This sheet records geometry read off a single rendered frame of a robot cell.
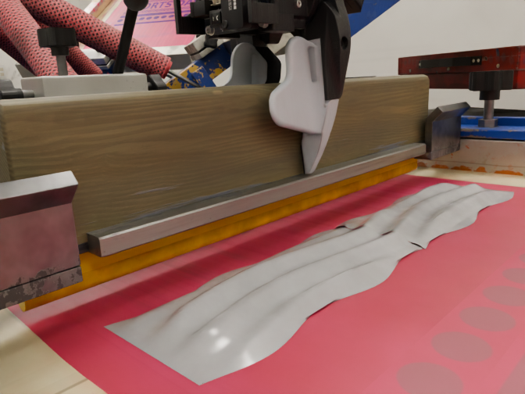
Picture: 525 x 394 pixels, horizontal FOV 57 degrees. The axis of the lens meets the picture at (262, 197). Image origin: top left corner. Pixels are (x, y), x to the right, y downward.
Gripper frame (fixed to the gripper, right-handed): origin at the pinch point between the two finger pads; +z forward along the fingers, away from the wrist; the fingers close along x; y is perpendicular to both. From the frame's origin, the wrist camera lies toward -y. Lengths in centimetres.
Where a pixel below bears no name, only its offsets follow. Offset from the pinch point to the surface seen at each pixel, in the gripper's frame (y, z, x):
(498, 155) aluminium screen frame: -25.1, 3.6, 7.0
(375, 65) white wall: -200, -7, -110
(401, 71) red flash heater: -107, -5, -47
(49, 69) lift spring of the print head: -4, -8, -49
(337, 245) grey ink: 4.2, 4.8, 6.9
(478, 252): -1.1, 5.4, 13.6
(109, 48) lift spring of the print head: -22, -12, -62
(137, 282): 14.5, 5.3, 0.4
